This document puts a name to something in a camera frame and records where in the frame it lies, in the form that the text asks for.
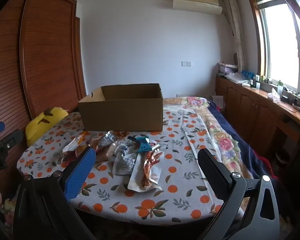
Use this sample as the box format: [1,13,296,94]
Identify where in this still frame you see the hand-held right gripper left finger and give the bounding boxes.
[13,146,97,240]

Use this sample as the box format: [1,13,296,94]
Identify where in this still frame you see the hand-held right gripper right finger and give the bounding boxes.
[197,148,280,240]

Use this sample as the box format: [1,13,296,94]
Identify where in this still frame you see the brown cardboard box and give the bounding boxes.
[78,83,163,132]

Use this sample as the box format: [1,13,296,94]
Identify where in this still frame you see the orange and silver snack packet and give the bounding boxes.
[62,135,87,164]

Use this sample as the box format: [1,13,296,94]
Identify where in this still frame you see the orange fruit print bedsheet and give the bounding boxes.
[17,102,230,224]

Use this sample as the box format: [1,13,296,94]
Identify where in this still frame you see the floral blanket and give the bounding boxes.
[162,96,245,205]

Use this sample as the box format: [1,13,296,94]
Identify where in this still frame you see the dark blue blanket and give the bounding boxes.
[207,100,278,180]

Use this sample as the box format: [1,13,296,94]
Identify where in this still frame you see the white snack packet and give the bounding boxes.
[112,152,137,175]

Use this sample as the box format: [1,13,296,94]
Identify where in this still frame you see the yellow plush toy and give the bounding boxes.
[25,107,70,147]

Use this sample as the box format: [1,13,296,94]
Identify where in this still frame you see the white packet with blue print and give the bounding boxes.
[116,140,140,155]

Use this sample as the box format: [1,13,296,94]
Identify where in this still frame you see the teal snack packet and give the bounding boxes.
[127,135,150,153]

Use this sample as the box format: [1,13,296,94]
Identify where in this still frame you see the white paper bag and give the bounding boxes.
[212,95,224,109]

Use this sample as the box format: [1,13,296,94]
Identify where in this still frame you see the wooden cabinet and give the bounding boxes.
[215,75,300,160]

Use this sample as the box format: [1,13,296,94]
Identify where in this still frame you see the wooden wardrobe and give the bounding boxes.
[0,0,88,198]

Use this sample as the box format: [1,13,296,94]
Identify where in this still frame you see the white plastic bags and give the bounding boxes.
[226,72,253,85]

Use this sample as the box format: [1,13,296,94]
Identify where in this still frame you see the tissue pack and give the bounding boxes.
[267,88,280,102]

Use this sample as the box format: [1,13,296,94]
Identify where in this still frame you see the stack of pink boxes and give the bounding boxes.
[218,61,239,77]

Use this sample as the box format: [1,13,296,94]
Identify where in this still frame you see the pale curtain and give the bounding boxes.
[222,0,245,67]

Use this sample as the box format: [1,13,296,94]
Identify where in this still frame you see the window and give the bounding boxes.
[247,0,300,100]

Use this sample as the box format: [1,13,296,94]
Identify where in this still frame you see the white air conditioner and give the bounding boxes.
[172,0,223,15]

